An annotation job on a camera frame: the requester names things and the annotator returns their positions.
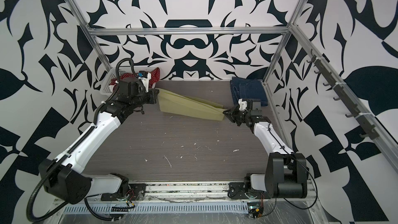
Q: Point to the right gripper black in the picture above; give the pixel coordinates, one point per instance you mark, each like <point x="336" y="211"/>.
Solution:
<point x="233" y="115"/>

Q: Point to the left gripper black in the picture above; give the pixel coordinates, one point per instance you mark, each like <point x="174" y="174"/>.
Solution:
<point x="152" y="93"/>

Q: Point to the olive green skirt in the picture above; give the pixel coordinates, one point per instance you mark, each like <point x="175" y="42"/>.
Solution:
<point x="173" y="103"/>

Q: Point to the blue denim skirt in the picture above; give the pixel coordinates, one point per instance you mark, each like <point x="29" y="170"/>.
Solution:
<point x="247" y="89"/>

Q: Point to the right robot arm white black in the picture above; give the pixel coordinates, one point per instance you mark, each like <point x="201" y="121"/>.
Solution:
<point x="286" y="172"/>

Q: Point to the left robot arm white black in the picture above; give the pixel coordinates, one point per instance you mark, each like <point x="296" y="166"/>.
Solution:
<point x="63" y="176"/>

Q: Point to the red polka dot skirt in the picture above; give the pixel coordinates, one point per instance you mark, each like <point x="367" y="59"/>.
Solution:
<point x="155" y="77"/>

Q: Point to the white plastic basket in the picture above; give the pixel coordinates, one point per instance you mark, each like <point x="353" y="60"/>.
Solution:
<point x="107" y="88"/>

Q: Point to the small circuit board right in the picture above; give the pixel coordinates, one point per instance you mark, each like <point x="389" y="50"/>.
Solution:
<point x="255" y="209"/>

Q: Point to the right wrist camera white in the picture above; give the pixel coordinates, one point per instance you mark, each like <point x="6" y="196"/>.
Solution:
<point x="244" y="104"/>

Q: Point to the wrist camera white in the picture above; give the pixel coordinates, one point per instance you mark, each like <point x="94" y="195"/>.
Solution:
<point x="145" y="77"/>
<point x="244" y="104"/>

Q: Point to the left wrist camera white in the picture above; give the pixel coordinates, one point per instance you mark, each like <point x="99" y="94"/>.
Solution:
<point x="145" y="77"/>

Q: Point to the aluminium frame crossbar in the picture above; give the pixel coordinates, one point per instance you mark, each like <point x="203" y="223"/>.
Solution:
<point x="188" y="31"/>

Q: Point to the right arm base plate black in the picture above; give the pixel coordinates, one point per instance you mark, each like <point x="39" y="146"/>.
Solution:
<point x="247" y="191"/>

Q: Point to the aluminium front rail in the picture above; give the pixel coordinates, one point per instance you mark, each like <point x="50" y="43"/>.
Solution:
<point x="172" y="191"/>

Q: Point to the white slotted cable duct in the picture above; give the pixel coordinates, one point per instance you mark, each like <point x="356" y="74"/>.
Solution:
<point x="164" y="208"/>

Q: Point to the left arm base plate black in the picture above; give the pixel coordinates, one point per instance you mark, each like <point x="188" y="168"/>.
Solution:
<point x="131" y="192"/>

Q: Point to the grey wall hook rail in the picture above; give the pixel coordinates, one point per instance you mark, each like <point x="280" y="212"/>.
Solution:
<point x="346" y="96"/>

